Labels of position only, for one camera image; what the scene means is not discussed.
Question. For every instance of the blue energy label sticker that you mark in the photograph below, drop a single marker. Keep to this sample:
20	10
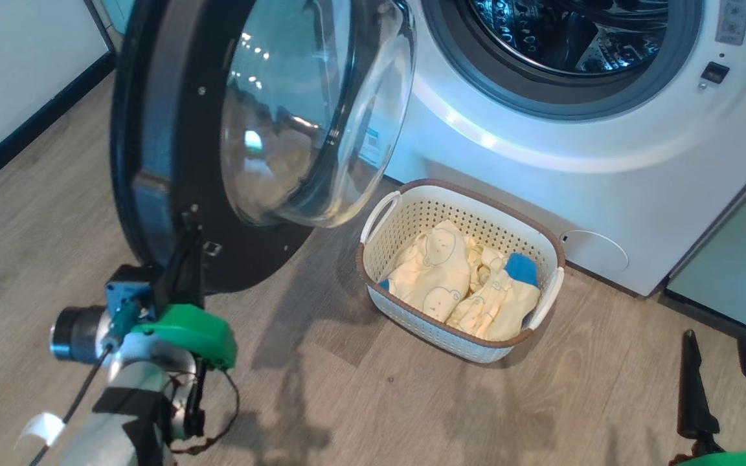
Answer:
370	145

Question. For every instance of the round white filter cover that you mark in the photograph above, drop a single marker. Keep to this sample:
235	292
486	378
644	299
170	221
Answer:
596	251

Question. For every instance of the light blue cabinet panel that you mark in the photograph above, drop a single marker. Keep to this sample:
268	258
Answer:
17	71

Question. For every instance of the grey warning sticker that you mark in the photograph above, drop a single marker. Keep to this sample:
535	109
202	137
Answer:
732	19

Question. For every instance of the white front-load washing machine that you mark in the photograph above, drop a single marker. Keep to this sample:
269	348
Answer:
606	168

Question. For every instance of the black round glass washer door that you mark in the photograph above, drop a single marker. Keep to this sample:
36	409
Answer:
166	129

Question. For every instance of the pale green cabinet panels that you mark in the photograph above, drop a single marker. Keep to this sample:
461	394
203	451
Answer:
742	272

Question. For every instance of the white perforated basket brown rim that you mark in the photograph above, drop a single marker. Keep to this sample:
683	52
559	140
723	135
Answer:
399	310

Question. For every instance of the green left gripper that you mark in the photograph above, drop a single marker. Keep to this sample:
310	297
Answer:
192	330

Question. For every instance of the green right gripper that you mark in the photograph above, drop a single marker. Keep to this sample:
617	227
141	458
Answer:
735	458

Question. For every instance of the dark cabinet plinth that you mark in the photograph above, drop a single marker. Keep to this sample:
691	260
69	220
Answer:
723	327
30	133

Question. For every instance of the pale yellow bear print garment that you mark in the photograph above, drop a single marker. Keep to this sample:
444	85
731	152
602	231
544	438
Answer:
431	272

